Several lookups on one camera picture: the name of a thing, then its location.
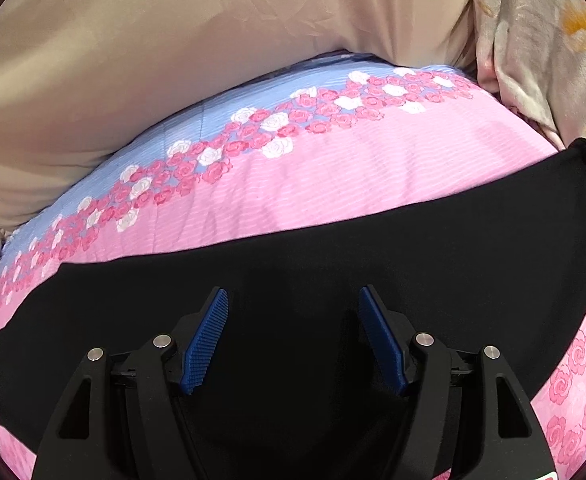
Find pink floral bedsheet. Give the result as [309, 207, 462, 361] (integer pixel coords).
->
[0, 52, 586, 480]

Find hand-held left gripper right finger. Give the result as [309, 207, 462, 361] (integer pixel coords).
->
[359, 285, 556, 480]

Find pale floral fleece blanket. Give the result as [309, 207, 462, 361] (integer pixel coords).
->
[473, 0, 586, 151]

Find black pants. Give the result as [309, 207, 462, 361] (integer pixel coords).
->
[0, 139, 586, 480]

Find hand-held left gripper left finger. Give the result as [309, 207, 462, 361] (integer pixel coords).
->
[32, 287, 230, 480]

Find beige cloth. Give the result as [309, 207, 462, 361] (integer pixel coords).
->
[0, 0, 488, 228]

